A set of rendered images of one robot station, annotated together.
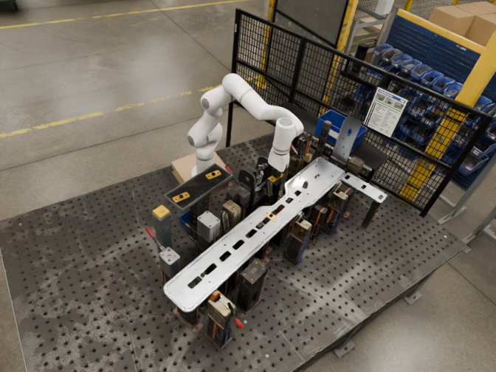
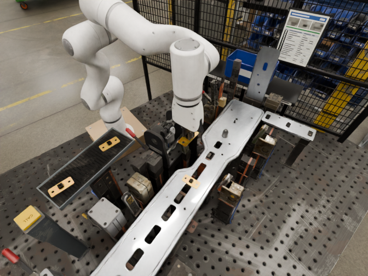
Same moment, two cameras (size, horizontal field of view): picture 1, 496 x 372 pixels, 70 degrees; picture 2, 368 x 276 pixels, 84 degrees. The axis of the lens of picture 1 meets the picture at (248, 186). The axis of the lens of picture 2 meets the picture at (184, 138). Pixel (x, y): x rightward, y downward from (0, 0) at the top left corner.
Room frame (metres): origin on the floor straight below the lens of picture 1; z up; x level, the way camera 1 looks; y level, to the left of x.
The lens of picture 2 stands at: (0.86, -0.11, 1.84)
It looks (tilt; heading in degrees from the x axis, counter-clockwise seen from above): 49 degrees down; 359
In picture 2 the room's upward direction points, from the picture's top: straight up
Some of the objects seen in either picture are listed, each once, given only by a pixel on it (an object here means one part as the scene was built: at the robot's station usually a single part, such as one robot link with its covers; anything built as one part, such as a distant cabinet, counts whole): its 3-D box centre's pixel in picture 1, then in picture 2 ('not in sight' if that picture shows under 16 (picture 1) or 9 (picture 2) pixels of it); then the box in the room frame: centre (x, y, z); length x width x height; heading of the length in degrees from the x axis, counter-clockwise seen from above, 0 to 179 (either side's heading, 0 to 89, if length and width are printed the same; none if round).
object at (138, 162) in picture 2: (230, 215); (144, 183); (1.37, 0.08, 0.90); 0.05 x 0.05 x 0.40; 55
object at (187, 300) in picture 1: (269, 219); (190, 186); (1.30, -0.15, 1.00); 1.38 x 0.22 x 0.02; 145
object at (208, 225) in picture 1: (207, 243); (118, 229); (1.15, 0.17, 0.90); 0.13 x 0.10 x 0.41; 55
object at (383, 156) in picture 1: (325, 133); (235, 74); (2.17, -0.51, 1.01); 0.90 x 0.22 x 0.03; 55
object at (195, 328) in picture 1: (187, 305); not in sight; (0.81, 0.21, 0.84); 0.18 x 0.06 x 0.29; 55
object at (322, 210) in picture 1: (315, 224); (242, 174); (1.44, -0.45, 0.84); 0.11 x 0.08 x 0.29; 55
